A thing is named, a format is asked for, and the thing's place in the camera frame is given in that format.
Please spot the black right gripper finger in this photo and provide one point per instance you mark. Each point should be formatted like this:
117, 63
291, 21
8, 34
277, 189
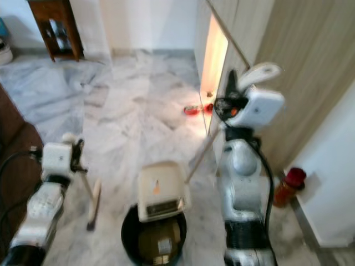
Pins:
231, 84

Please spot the beige hand broom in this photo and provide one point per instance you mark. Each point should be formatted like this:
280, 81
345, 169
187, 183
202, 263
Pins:
94, 202

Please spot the red bowls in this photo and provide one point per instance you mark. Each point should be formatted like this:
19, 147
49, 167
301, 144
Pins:
197, 109

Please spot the brown sofa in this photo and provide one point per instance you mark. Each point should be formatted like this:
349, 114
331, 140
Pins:
14, 166

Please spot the tall light wooden cabinet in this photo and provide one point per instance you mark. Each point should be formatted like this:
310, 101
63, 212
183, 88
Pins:
305, 50

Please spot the black round trash bin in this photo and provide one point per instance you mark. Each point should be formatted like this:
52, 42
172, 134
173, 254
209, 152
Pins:
128, 241

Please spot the red capped bottle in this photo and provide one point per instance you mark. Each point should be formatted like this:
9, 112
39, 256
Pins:
290, 185

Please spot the blue and white container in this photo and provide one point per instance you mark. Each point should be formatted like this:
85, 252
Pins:
5, 44

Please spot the dark wooden side table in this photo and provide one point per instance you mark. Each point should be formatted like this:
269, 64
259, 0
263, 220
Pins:
58, 25

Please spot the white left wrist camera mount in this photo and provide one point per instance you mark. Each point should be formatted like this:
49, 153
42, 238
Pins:
55, 159

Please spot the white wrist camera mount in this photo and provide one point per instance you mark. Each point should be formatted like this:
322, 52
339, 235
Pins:
263, 108
55, 159

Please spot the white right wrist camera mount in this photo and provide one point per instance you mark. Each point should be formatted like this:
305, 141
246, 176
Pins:
263, 108

